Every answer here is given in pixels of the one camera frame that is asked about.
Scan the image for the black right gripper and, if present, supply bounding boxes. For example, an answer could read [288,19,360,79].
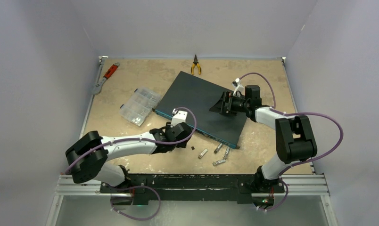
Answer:
[211,91,250,117]

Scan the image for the dark grey network switch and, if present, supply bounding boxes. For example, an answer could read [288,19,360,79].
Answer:
[155,72,247,149]

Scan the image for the small white plug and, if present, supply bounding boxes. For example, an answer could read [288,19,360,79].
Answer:
[213,159,226,166]
[223,147,231,160]
[214,143,223,154]
[198,149,208,159]

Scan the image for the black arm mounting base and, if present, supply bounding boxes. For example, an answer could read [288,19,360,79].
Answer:
[100,173,285,205]

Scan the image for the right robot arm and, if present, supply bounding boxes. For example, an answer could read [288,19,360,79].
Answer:
[209,85,317,192]

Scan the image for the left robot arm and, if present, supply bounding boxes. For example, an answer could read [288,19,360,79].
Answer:
[65,122,195,193]

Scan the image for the clear plastic organizer box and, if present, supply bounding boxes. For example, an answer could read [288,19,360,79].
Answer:
[119,87,161,127]

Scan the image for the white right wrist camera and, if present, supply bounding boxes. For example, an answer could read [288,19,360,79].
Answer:
[232,78,245,97]

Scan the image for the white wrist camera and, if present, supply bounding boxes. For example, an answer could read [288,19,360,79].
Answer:
[171,108,188,127]
[232,78,245,97]

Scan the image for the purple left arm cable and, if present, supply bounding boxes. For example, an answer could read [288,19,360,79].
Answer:
[64,107,198,220]

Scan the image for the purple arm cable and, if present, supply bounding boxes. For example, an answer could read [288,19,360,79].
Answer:
[64,107,198,220]
[238,73,345,213]

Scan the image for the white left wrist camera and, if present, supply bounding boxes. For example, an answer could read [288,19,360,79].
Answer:
[171,108,188,127]

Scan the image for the yellow handled pliers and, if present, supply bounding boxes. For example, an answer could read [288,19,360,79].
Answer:
[191,54,202,75]

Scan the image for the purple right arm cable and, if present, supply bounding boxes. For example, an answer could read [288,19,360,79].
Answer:
[238,73,345,213]

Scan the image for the aluminium frame rail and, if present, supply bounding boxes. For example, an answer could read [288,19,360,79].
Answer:
[55,174,330,196]

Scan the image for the red handled adjustable wrench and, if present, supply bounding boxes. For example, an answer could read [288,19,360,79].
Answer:
[91,62,120,95]

